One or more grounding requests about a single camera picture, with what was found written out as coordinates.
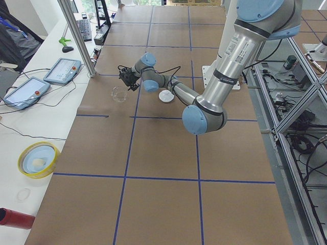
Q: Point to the light blue plate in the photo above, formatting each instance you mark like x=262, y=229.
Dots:
x=38, y=159

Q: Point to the far teach pendant tablet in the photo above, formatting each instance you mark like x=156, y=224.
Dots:
x=63, y=71

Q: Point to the black keyboard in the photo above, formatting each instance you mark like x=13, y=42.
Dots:
x=84, y=29

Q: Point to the near teach pendant tablet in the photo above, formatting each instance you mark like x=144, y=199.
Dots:
x=27, y=93

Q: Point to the aluminium frame post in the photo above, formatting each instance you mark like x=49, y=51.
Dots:
x=70, y=19

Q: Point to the teach pendant tablet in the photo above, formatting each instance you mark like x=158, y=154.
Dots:
x=63, y=71
x=27, y=93

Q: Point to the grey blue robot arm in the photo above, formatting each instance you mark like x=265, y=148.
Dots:
x=254, y=22

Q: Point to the white cup lid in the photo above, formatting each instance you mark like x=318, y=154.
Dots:
x=166, y=96

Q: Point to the yellow tape roll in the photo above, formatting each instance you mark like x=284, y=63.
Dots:
x=44, y=172

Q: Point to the red cylinder tube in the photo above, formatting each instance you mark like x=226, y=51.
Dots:
x=14, y=219

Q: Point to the black computer mouse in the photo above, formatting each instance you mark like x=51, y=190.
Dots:
x=67, y=49

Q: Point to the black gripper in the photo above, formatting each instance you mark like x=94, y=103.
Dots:
x=129, y=78

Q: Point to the green handled tool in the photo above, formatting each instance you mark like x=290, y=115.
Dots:
x=64, y=41

